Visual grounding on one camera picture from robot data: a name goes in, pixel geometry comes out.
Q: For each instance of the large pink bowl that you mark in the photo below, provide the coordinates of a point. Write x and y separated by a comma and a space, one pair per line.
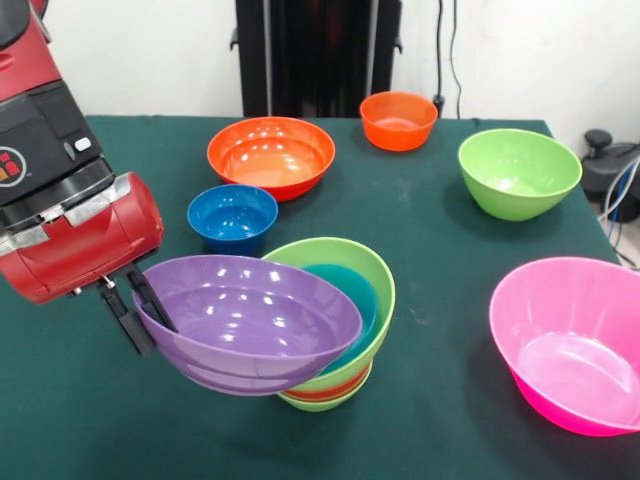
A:
565, 340

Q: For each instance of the large green bowl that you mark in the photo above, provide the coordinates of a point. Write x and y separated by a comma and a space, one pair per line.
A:
520, 170
350, 250

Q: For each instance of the small dark blue bowl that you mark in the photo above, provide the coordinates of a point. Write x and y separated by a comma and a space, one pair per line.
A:
232, 220

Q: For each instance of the small green bowl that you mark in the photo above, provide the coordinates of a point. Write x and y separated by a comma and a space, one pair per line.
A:
320, 406

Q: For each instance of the small translucent orange bowl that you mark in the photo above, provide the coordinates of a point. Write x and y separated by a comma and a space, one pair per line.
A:
330, 392
400, 125

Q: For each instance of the light blue translucent bowl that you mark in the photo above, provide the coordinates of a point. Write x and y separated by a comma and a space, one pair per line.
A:
360, 300

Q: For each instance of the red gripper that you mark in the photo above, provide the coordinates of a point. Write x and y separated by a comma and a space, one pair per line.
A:
85, 245

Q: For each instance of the large orange bowl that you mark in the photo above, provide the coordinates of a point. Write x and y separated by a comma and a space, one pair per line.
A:
270, 155

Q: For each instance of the purple bowl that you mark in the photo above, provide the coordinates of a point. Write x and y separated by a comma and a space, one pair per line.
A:
250, 325

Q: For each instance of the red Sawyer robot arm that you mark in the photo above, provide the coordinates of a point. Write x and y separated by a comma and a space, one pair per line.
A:
35, 125

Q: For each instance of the dark green table cloth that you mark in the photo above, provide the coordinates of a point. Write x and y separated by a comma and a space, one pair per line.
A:
425, 250

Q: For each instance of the black office chair base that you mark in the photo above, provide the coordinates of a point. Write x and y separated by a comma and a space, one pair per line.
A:
600, 170

